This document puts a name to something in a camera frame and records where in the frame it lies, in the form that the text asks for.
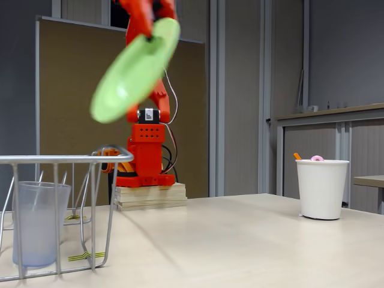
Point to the green plastic plate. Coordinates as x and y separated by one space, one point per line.
129 81

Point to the orange plastic knife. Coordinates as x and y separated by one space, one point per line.
297 156

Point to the pink plastic fork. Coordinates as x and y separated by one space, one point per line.
316 158

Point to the translucent grey plastic cup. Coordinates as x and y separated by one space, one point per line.
39 225

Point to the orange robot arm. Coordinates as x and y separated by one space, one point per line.
148 150

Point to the brown partition board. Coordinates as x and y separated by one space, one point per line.
75 90

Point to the grey door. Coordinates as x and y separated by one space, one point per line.
240 90

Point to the light orange clamp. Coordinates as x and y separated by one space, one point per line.
111 153

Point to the small white object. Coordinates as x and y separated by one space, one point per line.
313 108

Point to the stacked wooden base boards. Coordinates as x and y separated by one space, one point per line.
150 196

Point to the white paper cup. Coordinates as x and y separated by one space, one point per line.
321 189

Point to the grey cabinet wooden top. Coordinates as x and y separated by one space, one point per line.
366 141

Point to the grey side table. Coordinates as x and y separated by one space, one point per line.
372 180

